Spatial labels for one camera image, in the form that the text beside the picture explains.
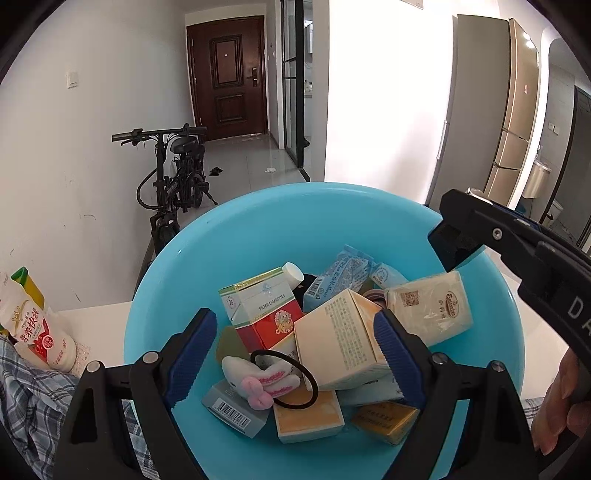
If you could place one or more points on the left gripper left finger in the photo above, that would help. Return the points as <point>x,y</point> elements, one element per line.
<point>95,442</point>

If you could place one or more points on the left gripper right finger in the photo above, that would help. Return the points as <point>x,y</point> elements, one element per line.
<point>406,368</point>

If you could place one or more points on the white tissue pack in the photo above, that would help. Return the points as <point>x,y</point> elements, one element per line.
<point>435,308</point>

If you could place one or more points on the beige orange-top carton box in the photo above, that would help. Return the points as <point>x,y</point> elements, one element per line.
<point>336,343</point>

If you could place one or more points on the person's right hand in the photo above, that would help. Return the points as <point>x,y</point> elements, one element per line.
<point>558,412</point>

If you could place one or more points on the blue plaid shirt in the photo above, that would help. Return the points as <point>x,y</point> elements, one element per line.
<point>34,404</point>

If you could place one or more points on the gold yellow box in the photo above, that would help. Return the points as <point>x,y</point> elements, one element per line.
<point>388,421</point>

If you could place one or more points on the white yogurt drink bottle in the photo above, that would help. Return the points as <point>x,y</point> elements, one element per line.
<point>28,324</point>

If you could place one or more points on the grey barcode box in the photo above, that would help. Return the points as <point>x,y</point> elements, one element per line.
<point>225,404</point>

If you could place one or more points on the orange flat box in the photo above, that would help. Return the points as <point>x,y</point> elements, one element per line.
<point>323,419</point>

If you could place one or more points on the beige refrigerator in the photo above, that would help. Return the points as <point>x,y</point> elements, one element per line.
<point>493,102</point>

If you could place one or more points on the light blue Maison box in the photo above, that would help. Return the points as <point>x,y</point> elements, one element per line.
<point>351,269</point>

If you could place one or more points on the red white cigarette box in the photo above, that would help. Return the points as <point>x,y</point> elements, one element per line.
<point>263,309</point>

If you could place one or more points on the light blue plastic basin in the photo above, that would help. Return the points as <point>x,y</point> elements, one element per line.
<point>308,224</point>

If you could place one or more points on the black bicycle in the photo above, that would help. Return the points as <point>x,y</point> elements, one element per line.
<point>179,178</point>

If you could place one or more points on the dark brown door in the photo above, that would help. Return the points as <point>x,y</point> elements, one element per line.
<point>227,76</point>

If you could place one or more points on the white wall switch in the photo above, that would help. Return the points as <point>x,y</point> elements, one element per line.
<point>71,79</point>

